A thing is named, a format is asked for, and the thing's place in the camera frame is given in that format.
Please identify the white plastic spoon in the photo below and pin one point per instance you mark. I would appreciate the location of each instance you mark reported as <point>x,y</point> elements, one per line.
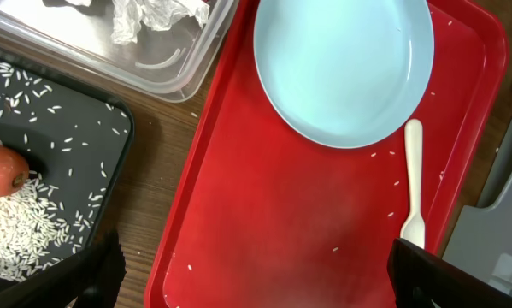
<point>413,228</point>

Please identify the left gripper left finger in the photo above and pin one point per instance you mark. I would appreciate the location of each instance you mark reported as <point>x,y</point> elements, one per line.
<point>90,278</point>

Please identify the clear plastic waste bin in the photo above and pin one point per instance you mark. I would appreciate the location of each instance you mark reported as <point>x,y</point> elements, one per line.
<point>169,65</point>

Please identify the orange carrot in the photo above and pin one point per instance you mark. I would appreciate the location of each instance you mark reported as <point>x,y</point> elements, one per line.
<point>14,170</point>

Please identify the red serving tray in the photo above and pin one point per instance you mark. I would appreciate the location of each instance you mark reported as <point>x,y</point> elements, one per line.
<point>265,218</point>

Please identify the light blue plate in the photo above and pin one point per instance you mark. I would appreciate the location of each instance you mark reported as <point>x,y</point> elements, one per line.
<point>344,73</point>

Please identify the grey dishwasher rack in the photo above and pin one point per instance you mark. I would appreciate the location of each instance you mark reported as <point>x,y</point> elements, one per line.
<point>481,241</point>

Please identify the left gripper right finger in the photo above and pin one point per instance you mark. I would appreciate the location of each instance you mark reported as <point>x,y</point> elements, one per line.
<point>421,279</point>

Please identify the black waste tray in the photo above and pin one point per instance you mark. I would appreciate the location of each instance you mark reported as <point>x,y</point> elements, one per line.
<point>62,146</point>

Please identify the white rice pile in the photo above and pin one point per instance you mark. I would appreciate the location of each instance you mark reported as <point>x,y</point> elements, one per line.
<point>75,144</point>

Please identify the white napkin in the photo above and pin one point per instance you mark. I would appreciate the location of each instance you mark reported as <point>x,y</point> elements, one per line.
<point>130,15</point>

